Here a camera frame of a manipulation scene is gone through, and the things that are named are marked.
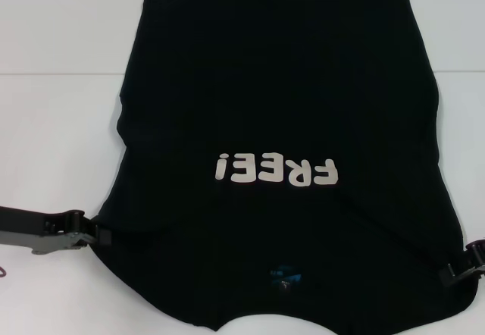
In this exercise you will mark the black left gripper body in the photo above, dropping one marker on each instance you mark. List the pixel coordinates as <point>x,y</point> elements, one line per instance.
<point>22,229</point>

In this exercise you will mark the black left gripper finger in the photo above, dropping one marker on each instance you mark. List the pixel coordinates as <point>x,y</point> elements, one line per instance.
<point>100,234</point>
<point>81,241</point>

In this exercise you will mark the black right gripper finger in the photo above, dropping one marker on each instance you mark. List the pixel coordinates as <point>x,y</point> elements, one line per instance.
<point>454,274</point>
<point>476,253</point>

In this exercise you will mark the black shirt with FREE print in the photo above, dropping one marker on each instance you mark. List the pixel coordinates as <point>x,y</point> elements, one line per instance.
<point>280,96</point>

